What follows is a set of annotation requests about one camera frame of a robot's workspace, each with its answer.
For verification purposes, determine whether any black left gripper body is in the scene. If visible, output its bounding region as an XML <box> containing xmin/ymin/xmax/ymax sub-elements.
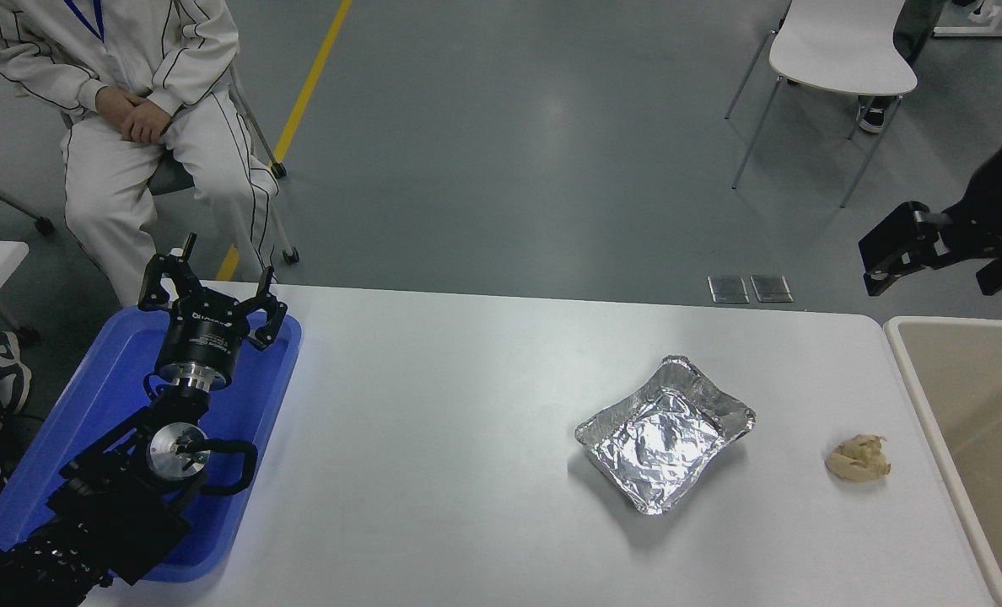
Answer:
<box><xmin>155</xmin><ymin>295</ymin><xmax>254</xmax><ymax>382</ymax></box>

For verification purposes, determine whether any square foil tray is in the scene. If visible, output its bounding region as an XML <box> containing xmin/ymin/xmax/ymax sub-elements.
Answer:
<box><xmin>574</xmin><ymin>354</ymin><xmax>757</xmax><ymax>517</ymax></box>

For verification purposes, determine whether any person's left hand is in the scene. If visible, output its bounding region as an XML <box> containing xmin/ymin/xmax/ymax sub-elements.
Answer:
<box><xmin>123</xmin><ymin>99</ymin><xmax>175</xmax><ymax>145</ymax></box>

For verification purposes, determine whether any person's right hand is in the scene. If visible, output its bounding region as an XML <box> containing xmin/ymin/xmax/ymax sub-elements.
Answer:
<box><xmin>94</xmin><ymin>86</ymin><xmax>146</xmax><ymax>129</ymax></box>

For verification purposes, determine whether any person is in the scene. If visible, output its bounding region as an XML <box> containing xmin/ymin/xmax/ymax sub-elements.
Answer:
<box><xmin>0</xmin><ymin>0</ymin><xmax>281</xmax><ymax>309</ymax></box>
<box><xmin>858</xmin><ymin>0</ymin><xmax>947</xmax><ymax>136</ymax></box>

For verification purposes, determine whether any grey wheeled chair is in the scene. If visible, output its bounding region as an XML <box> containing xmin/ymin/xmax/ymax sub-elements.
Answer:
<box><xmin>0</xmin><ymin>63</ymin><xmax>301</xmax><ymax>266</ymax></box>

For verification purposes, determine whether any blue plastic tray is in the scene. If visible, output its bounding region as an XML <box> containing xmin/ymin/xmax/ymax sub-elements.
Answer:
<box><xmin>0</xmin><ymin>305</ymin><xmax>304</xmax><ymax>584</ymax></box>

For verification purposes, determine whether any white chair with metal legs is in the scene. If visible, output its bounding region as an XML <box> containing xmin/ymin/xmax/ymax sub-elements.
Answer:
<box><xmin>725</xmin><ymin>0</ymin><xmax>919</xmax><ymax>209</ymax></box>

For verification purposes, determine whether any large pale bin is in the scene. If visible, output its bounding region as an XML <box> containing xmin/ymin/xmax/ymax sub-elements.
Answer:
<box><xmin>883</xmin><ymin>315</ymin><xmax>1002</xmax><ymax>607</ymax></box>

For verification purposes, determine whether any white metal stand base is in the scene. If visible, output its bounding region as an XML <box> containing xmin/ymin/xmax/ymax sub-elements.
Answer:
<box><xmin>931</xmin><ymin>0</ymin><xmax>1002</xmax><ymax>40</ymax></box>

